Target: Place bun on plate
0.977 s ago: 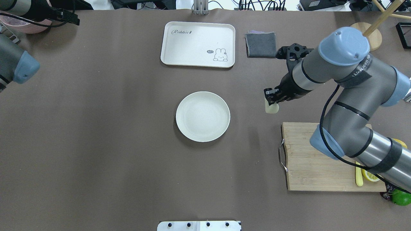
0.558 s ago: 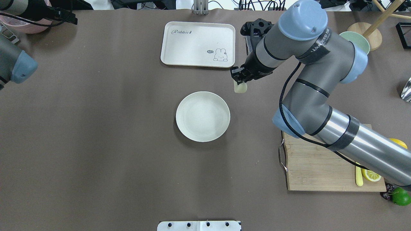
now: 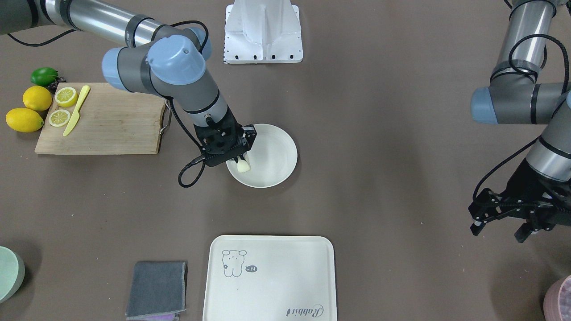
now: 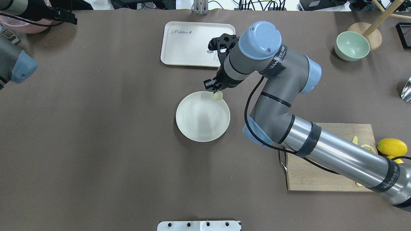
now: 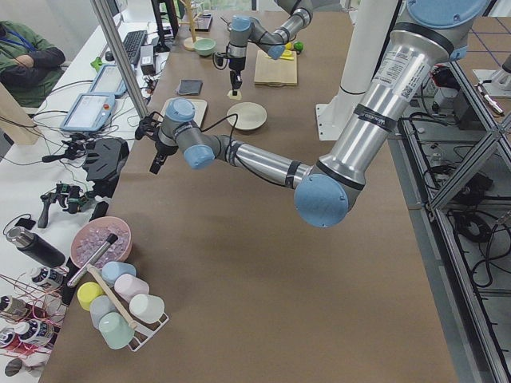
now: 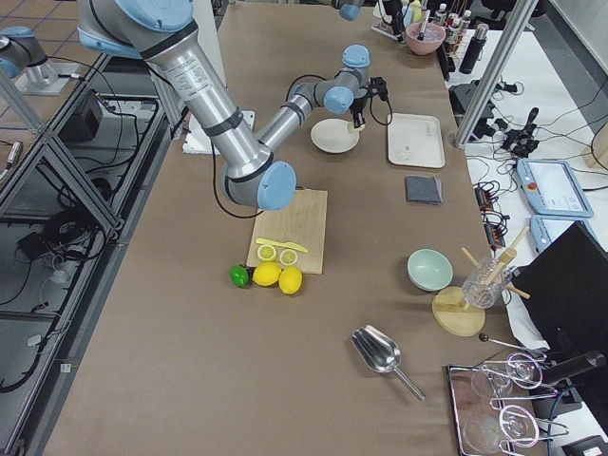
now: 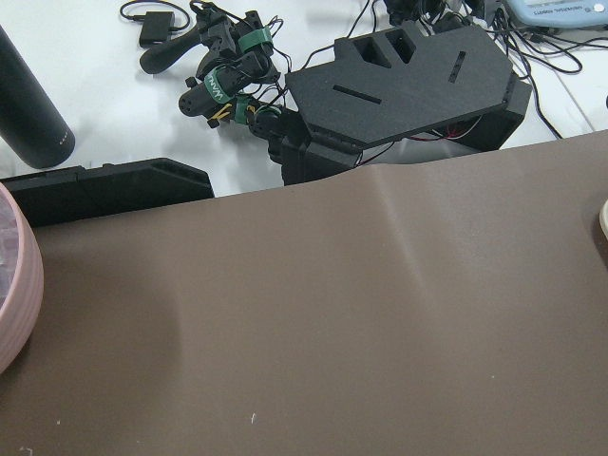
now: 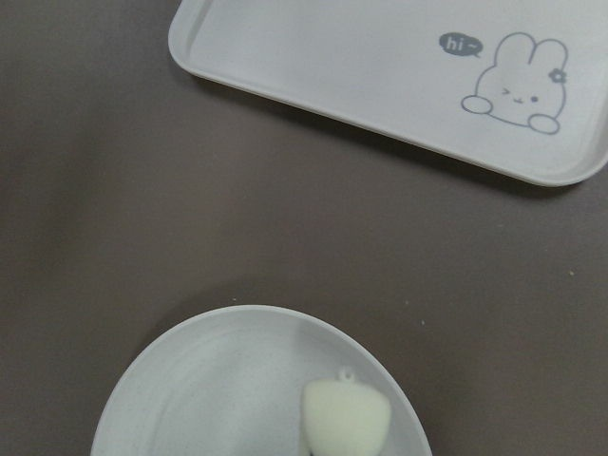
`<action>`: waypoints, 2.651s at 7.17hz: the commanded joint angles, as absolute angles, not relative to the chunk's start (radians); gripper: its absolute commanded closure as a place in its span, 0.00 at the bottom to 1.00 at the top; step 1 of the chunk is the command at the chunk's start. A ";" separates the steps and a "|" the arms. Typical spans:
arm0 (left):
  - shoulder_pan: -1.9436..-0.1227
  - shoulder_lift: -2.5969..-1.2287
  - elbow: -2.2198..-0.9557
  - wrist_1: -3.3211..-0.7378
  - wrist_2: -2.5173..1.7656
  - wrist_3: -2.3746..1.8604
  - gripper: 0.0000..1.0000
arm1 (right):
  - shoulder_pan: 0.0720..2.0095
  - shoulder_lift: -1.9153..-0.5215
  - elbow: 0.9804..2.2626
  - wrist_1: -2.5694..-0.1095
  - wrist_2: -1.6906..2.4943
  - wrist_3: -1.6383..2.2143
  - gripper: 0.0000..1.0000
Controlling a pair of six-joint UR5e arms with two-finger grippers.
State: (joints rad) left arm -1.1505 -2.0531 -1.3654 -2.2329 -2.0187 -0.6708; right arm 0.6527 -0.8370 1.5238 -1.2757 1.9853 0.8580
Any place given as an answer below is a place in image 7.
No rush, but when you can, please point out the light blue device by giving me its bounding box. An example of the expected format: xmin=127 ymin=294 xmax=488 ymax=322
xmin=503 ymin=0 xmax=607 ymax=29

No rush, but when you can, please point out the black printed stand box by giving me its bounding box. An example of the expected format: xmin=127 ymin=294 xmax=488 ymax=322
xmin=270 ymin=22 xmax=532 ymax=185

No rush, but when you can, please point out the black teleoperation handle device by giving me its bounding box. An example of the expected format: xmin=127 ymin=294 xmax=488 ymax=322
xmin=140 ymin=1 xmax=283 ymax=141

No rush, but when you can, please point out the black thermos bottle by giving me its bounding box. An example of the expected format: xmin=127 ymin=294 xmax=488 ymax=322
xmin=1 ymin=31 xmax=75 ymax=169

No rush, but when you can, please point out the black plastic bar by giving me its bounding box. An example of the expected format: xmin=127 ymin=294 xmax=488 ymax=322
xmin=1 ymin=158 xmax=215 ymax=227

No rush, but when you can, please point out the pink bowl of ice cubes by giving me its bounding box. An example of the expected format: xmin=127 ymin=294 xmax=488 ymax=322
xmin=1 ymin=186 xmax=44 ymax=371

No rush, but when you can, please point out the black usb hub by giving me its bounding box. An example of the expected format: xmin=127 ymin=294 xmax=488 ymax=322
xmin=136 ymin=11 xmax=175 ymax=48

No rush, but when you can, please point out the brown table mat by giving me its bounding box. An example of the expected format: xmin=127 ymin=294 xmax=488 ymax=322
xmin=1 ymin=132 xmax=607 ymax=455

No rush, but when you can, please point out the cream rabbit tray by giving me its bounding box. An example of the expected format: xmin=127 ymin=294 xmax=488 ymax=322
xmin=594 ymin=200 xmax=608 ymax=245

